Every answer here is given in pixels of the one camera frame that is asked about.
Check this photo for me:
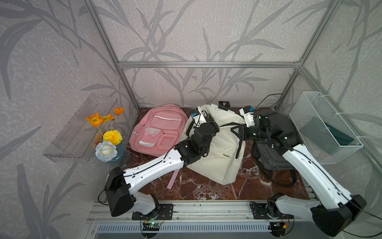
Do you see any grey fabric backpack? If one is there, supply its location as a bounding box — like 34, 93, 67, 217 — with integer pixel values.
250, 112, 302, 189

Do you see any pink backpack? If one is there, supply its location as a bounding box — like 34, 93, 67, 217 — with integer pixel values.
125, 104, 188, 192

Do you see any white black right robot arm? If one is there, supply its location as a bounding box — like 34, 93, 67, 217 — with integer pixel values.
238, 112, 367, 237

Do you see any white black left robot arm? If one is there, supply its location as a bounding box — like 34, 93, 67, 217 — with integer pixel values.
103, 119, 219, 219

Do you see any green book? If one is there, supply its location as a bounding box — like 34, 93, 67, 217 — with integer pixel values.
300, 117, 354, 146

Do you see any teal glass vase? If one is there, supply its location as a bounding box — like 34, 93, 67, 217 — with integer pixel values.
108, 143, 132, 169

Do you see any yellow artificial flower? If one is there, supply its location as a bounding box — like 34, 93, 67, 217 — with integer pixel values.
103, 130, 122, 145

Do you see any small orange artificial flower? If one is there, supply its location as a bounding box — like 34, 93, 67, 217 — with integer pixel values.
114, 107, 124, 116

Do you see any white artificial rose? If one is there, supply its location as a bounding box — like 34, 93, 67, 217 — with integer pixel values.
95, 141, 117, 162

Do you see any left controller circuit board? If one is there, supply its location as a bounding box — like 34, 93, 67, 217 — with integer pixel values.
142, 221, 164, 232

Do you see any controller circuit board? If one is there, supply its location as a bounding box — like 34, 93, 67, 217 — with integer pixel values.
268, 222, 288, 238
142, 221, 164, 232

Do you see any right controller circuit board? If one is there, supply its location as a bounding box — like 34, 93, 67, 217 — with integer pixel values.
268, 222, 288, 238

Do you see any orange artificial poppy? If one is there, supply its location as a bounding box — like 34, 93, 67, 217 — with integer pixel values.
86, 112, 104, 127

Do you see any clear plastic shelf tray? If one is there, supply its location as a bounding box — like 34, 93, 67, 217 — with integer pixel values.
43, 93, 118, 163

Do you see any white wire mesh basket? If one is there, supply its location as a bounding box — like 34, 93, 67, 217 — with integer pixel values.
289, 92, 364, 164

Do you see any aluminium mounting rail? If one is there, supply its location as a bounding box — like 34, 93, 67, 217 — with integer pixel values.
86, 200, 305, 223

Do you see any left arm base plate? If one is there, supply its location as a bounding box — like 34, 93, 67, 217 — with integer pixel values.
132, 204, 174, 221

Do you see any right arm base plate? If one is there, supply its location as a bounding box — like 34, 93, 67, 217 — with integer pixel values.
249, 201, 294, 220

